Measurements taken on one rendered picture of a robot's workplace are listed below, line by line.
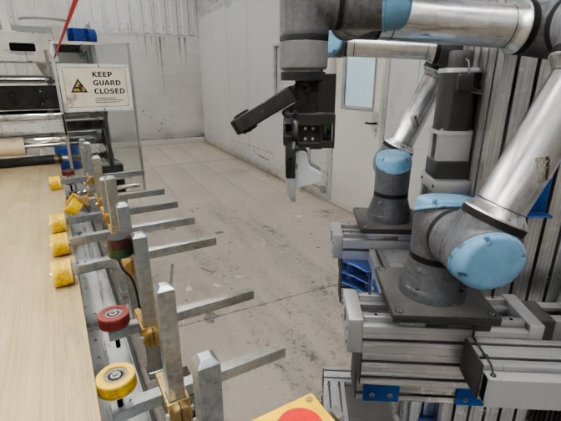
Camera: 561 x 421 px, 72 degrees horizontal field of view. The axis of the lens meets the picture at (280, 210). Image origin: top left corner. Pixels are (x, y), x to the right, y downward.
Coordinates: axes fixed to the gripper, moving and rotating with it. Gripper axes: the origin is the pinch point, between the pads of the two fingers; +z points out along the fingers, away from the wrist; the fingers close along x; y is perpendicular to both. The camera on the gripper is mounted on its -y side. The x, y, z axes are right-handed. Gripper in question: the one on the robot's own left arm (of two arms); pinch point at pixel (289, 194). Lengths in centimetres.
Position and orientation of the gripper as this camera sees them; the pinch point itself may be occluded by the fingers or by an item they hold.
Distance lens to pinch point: 67.5
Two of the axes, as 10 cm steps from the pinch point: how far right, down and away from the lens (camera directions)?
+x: 0.6, -3.2, 9.4
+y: 10.0, 0.2, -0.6
